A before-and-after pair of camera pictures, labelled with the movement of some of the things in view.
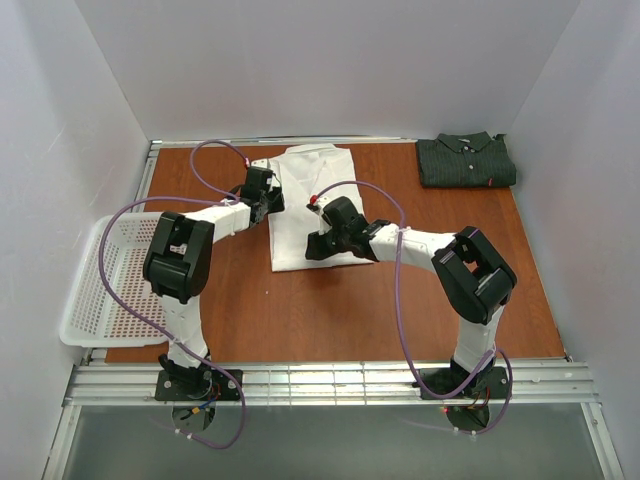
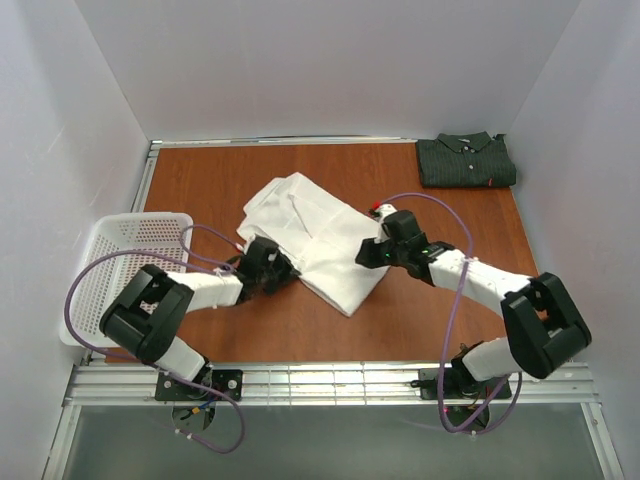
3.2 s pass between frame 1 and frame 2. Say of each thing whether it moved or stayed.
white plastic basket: stayed
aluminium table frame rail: stayed
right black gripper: moved
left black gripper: moved
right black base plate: stayed
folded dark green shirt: stayed
